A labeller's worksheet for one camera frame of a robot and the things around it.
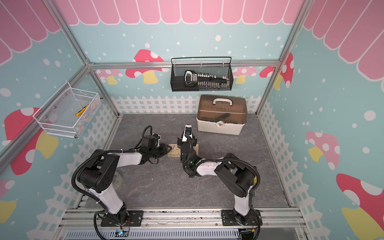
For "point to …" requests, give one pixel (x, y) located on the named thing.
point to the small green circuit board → (119, 233)
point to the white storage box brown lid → (221, 114)
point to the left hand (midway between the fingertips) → (171, 150)
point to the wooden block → (176, 151)
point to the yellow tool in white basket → (78, 113)
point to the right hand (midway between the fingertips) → (186, 128)
